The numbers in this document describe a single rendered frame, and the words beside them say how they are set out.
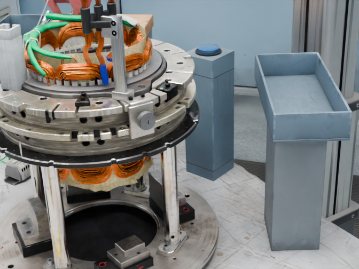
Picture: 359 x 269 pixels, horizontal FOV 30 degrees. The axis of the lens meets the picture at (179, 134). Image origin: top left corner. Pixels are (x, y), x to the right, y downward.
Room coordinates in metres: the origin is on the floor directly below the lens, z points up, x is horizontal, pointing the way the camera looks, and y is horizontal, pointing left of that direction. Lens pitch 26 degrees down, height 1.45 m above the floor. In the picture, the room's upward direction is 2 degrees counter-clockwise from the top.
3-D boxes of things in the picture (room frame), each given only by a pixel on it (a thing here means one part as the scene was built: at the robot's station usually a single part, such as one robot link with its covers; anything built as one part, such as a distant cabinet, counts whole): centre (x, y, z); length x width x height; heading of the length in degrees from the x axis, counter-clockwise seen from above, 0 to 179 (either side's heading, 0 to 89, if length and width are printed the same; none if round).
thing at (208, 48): (1.19, -0.06, 1.04); 0.04 x 0.04 x 0.01
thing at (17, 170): (1.20, 0.32, 0.80); 0.10 x 0.05 x 0.04; 144
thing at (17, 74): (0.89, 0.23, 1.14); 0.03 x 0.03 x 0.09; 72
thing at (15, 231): (0.93, 0.25, 0.81); 0.08 x 0.05 x 0.02; 24
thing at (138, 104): (0.83, 0.05, 1.07); 0.04 x 0.02 x 0.05; 120
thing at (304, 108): (0.96, -0.19, 0.92); 0.25 x 0.11 x 0.28; 179
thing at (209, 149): (1.19, -0.06, 0.91); 0.07 x 0.07 x 0.25; 50
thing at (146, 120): (0.81, 0.04, 1.07); 0.03 x 0.01 x 0.03; 120
